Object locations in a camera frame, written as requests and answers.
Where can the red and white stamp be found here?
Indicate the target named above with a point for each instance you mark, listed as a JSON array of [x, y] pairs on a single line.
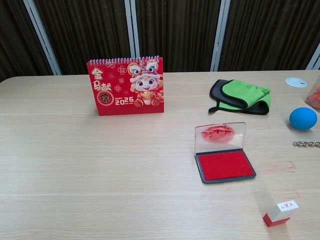
[[281, 211]]

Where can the red 2026 desk calendar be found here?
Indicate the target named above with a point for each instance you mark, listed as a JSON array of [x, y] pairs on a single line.
[[125, 87]]

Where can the red ink pad with lid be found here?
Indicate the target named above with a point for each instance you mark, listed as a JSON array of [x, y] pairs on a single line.
[[225, 166]]

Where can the green and black cloth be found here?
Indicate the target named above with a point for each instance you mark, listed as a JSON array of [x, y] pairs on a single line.
[[240, 96]]

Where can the blue ball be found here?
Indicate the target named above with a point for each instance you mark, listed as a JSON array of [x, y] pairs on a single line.
[[303, 118]]

